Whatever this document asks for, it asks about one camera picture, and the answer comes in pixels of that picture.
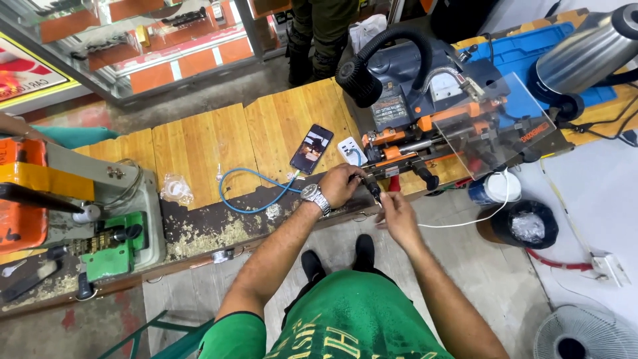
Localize person's right hand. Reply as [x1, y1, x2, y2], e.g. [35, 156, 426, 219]
[374, 191, 425, 251]

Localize person's left hand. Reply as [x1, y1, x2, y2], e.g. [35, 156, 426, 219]
[318, 163, 368, 209]

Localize white charger adapter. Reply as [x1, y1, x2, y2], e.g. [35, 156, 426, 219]
[337, 137, 369, 167]

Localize silver wristwatch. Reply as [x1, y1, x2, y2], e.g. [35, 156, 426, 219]
[300, 183, 333, 219]

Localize black shoe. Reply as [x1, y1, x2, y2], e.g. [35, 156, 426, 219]
[300, 249, 328, 284]
[352, 234, 376, 272]

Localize black smartphone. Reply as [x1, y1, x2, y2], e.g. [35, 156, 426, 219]
[289, 124, 335, 176]

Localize grey orange key cutting machine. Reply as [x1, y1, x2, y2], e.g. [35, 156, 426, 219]
[344, 37, 575, 192]

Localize black flexible machine lamp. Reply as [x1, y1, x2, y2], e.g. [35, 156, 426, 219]
[334, 25, 434, 109]

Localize blue white container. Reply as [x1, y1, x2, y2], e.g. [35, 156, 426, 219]
[467, 170, 522, 206]

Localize green shirt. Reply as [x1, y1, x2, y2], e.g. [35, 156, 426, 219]
[197, 270, 455, 359]

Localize clear acrylic machine shield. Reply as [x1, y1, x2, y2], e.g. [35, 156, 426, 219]
[433, 72, 557, 180]

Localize black trash bin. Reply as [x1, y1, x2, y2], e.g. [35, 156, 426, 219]
[490, 200, 560, 250]

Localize white plastic bag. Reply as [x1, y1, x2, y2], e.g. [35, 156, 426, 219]
[348, 13, 389, 54]

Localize small clear plastic bag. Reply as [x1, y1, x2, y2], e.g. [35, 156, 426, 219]
[160, 173, 194, 206]

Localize blue work mat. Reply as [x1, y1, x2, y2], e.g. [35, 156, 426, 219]
[468, 22, 619, 129]

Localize white floor fan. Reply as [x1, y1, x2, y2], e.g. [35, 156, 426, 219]
[533, 304, 638, 359]

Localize glass display cabinet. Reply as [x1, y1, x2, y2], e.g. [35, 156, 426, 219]
[0, 0, 300, 103]

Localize stainless steel kettle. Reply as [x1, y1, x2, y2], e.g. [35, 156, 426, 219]
[527, 2, 638, 123]

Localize teal cloth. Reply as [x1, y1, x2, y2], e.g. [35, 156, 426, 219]
[29, 125, 121, 150]

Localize green orange key cutting machine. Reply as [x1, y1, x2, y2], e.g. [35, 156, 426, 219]
[0, 137, 167, 302]

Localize yellow bordered sign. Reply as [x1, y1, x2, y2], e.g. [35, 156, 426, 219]
[0, 32, 81, 109]

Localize small silver key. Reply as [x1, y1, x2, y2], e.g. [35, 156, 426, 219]
[1, 259, 29, 278]

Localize white cable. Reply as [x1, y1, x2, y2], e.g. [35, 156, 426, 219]
[417, 169, 510, 229]

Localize blue charging cable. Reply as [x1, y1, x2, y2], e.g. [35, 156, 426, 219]
[218, 168, 306, 215]

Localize red cable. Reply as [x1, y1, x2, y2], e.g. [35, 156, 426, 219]
[525, 247, 595, 273]

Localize black power cables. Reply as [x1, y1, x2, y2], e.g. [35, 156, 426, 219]
[562, 82, 638, 148]

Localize green metal stool frame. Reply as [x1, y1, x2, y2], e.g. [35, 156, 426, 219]
[97, 309, 216, 359]

